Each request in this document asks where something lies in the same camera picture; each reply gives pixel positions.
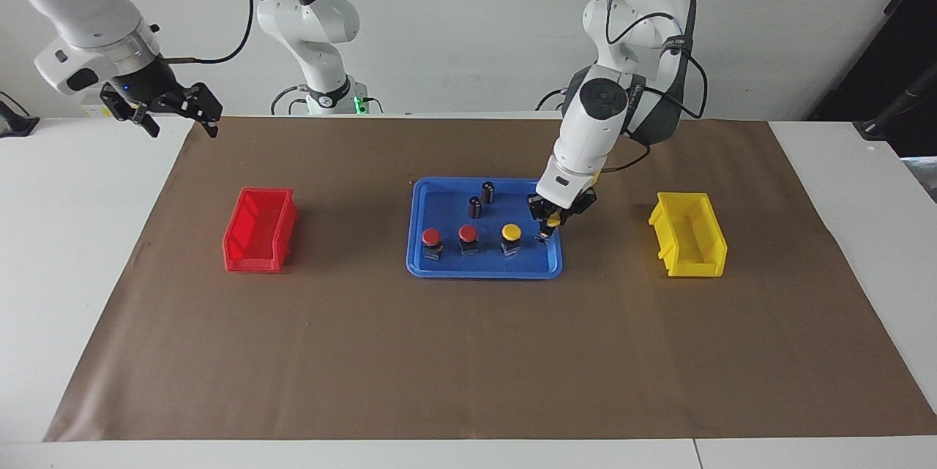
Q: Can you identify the brown paper table mat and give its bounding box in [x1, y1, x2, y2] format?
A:
[44, 116, 937, 443]

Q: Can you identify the red plastic bin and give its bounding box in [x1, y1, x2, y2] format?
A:
[222, 187, 299, 274]

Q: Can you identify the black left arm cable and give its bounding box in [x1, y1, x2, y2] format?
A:
[605, 0, 709, 174]

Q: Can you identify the blue plastic tray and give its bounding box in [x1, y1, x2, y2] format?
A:
[406, 176, 564, 280]

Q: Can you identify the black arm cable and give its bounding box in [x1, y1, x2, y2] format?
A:
[157, 0, 255, 64]
[605, 0, 709, 174]

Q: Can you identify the yellow plastic bin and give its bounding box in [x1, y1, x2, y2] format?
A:
[648, 192, 729, 278]

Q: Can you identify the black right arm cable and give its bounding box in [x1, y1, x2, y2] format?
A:
[157, 0, 255, 64]

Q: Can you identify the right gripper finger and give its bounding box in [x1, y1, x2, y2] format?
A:
[157, 83, 224, 139]
[100, 86, 161, 139]

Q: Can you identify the black stand with pole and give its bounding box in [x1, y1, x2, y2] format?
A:
[853, 63, 937, 140]

